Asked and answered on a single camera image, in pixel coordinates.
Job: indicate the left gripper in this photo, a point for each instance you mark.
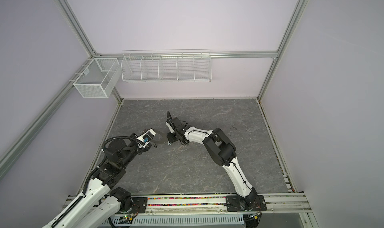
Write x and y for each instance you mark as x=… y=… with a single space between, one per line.
x=145 y=149

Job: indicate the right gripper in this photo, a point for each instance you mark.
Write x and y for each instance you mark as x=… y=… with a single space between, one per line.
x=171 y=139

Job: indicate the large toothed metal keyring disc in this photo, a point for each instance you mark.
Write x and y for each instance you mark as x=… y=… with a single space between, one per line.
x=161 y=138

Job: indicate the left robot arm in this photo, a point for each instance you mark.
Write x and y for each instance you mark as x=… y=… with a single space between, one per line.
x=100 y=199

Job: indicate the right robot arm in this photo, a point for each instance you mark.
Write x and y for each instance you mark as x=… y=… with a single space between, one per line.
x=222 y=151

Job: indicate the small circuit board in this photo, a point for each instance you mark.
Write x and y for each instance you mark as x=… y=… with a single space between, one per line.
x=125 y=220

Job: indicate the white mesh box basket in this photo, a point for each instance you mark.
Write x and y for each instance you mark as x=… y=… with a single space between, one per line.
x=99 y=78

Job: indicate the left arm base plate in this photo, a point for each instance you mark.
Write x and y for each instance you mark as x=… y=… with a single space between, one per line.
x=134 y=205

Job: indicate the white wire shelf basket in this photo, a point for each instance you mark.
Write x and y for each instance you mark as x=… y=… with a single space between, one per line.
x=166 y=65

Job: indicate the white slotted cable duct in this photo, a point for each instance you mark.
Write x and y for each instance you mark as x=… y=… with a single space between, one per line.
x=182 y=221

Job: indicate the aluminium rail with coloured beads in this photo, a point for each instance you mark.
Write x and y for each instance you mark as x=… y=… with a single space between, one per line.
x=214 y=204

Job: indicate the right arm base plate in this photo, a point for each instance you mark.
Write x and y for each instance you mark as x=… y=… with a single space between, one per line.
x=237 y=203

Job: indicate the aluminium frame profiles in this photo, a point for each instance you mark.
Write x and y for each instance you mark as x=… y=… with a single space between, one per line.
x=9 y=158

